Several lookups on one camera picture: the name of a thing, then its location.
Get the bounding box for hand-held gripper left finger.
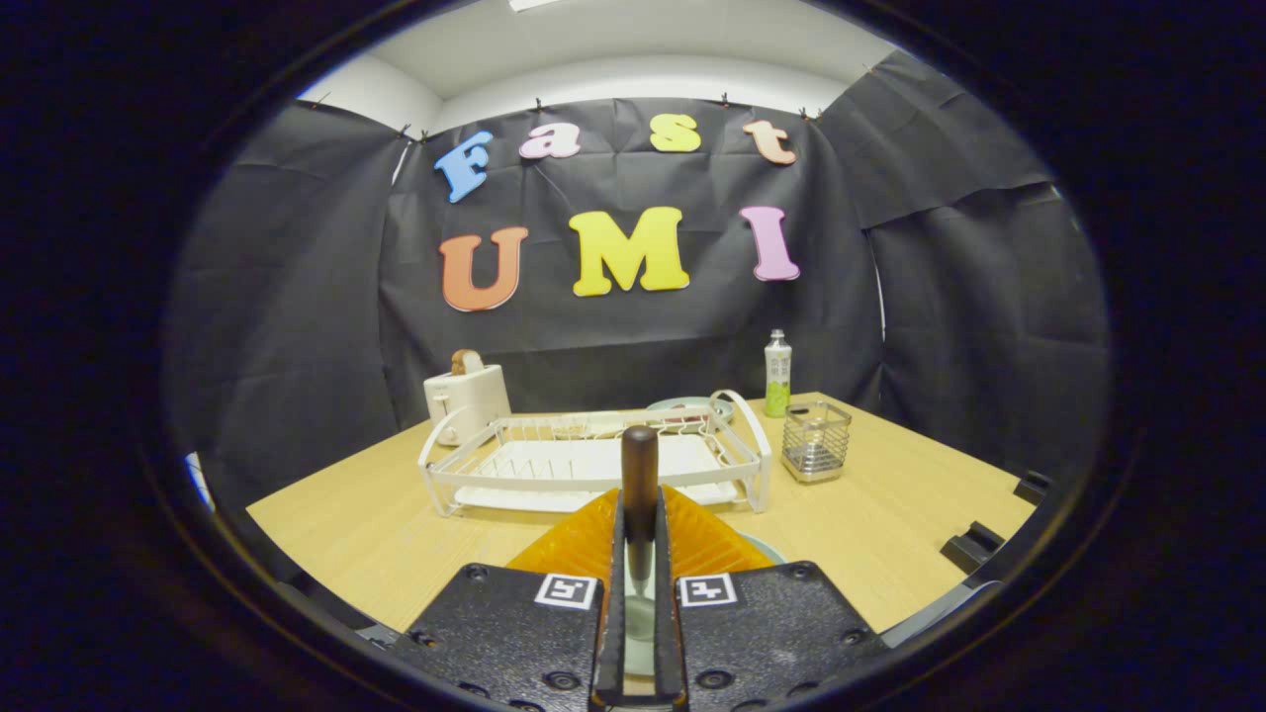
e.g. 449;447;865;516
396;485;627;712

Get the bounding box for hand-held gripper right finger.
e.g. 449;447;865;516
655;485;888;712

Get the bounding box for pale green plate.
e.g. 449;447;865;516
623;532;788;679

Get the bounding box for wooden handled metal spoon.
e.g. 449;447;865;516
621;425;661;644

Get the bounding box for white dish rack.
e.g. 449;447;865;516
417;390;773;517

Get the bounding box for metal wire basket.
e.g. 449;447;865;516
781;400;853;484

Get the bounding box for pale plate with food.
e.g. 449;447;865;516
646;396;735;424

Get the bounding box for white toaster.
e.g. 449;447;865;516
423;364;512;448

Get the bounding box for green label drink bottle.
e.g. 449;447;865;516
764;329;793;418

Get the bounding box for black backdrop cloth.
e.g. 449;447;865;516
163;49;1114;515

